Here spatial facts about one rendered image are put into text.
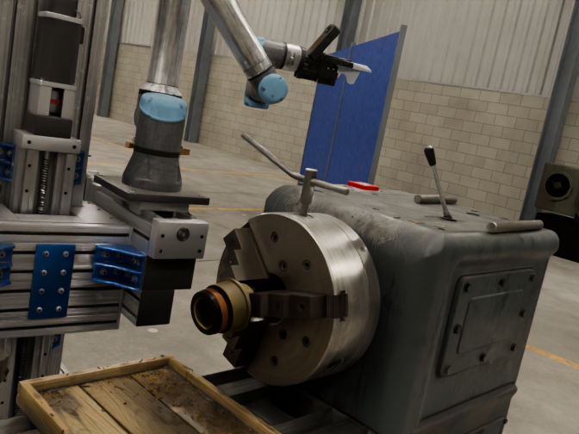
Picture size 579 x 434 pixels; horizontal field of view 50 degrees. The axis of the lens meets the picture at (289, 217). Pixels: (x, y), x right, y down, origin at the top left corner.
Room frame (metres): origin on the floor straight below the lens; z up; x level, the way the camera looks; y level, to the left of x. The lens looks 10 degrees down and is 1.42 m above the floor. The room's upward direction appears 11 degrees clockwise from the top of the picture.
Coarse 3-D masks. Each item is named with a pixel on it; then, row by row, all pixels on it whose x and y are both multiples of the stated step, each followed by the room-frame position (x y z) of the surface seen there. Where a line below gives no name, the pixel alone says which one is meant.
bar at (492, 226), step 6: (492, 222) 1.22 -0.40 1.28; (498, 222) 1.24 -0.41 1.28; (504, 222) 1.26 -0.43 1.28; (510, 222) 1.28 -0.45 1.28; (516, 222) 1.31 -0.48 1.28; (522, 222) 1.33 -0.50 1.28; (528, 222) 1.36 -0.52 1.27; (534, 222) 1.39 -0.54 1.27; (540, 222) 1.42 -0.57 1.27; (486, 228) 1.23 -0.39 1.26; (492, 228) 1.22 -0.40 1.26; (498, 228) 1.22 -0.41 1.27; (504, 228) 1.24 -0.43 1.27; (510, 228) 1.27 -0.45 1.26; (516, 228) 1.30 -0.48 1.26; (522, 228) 1.33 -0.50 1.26; (528, 228) 1.36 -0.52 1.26; (534, 228) 1.39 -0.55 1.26; (540, 228) 1.42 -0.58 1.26
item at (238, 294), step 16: (208, 288) 0.98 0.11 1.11; (224, 288) 0.98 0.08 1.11; (240, 288) 0.99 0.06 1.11; (192, 304) 0.99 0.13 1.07; (208, 304) 1.01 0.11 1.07; (224, 304) 0.96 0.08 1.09; (240, 304) 0.98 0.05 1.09; (208, 320) 0.99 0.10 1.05; (224, 320) 0.95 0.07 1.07; (240, 320) 0.98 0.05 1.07
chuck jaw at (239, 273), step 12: (240, 228) 1.12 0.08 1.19; (228, 240) 1.11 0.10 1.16; (240, 240) 1.10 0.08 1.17; (252, 240) 1.12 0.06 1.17; (228, 252) 1.11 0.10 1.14; (240, 252) 1.08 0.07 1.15; (252, 252) 1.10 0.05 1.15; (228, 264) 1.08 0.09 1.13; (240, 264) 1.06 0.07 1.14; (252, 264) 1.08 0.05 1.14; (264, 264) 1.10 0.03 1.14; (228, 276) 1.04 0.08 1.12; (240, 276) 1.04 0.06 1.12; (252, 276) 1.06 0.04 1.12; (264, 276) 1.08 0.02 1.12; (276, 276) 1.11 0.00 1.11
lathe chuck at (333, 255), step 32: (256, 224) 1.13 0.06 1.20; (288, 224) 1.07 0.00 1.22; (320, 224) 1.08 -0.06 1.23; (224, 256) 1.18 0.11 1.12; (288, 256) 1.06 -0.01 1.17; (320, 256) 1.01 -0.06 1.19; (352, 256) 1.06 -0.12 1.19; (256, 288) 1.12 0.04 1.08; (288, 288) 1.05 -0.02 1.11; (320, 288) 1.00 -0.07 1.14; (352, 288) 1.02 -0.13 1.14; (288, 320) 1.04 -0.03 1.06; (320, 320) 0.99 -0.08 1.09; (352, 320) 1.01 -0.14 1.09; (256, 352) 1.09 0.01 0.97; (288, 352) 1.03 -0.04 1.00; (320, 352) 0.98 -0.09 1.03; (352, 352) 1.04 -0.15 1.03; (288, 384) 1.02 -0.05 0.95
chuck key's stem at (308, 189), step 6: (306, 174) 1.11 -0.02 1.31; (312, 174) 1.10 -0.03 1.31; (306, 180) 1.10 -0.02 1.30; (306, 186) 1.10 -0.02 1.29; (312, 186) 1.10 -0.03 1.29; (306, 192) 1.10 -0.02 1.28; (312, 192) 1.11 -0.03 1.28; (300, 198) 1.11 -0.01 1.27; (306, 198) 1.10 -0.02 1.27; (312, 198) 1.11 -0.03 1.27; (306, 204) 1.10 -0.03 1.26; (300, 210) 1.11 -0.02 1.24; (306, 210) 1.11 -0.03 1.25; (306, 216) 1.11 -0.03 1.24
